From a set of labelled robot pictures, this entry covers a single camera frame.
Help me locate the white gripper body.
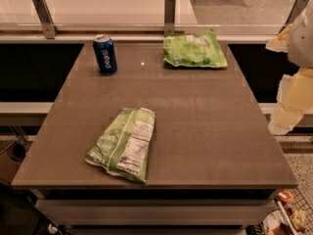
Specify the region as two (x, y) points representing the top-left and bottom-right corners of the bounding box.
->
(288, 3), (313, 68)

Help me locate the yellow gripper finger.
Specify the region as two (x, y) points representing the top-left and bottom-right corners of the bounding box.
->
(265, 24), (291, 53)
(268, 68), (313, 135)

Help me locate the green rice chip bag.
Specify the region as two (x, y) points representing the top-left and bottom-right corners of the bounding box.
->
(163, 29), (228, 69)

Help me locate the green jalapeno chip bag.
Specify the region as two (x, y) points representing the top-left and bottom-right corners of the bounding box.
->
(85, 108), (156, 182)

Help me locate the blue pepsi can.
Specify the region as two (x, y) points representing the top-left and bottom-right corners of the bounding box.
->
(93, 34), (117, 75)

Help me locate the grey drawer cabinet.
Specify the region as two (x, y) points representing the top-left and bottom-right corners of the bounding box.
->
(35, 199), (276, 227)

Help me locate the right metal rail bracket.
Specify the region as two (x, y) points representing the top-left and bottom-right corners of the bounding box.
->
(280, 0), (310, 31)

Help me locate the metal rail bracket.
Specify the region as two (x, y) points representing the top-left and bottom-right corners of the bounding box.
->
(32, 0), (59, 39)
(280, 0), (310, 31)
(164, 0), (176, 34)

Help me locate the wire basket with snacks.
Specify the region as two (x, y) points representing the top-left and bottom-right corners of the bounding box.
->
(262, 189), (313, 235)

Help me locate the middle metal rail bracket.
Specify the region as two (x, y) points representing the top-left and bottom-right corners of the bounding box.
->
(164, 0), (176, 34)

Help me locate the left metal rail bracket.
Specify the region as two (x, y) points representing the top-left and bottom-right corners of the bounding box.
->
(32, 0), (59, 39)

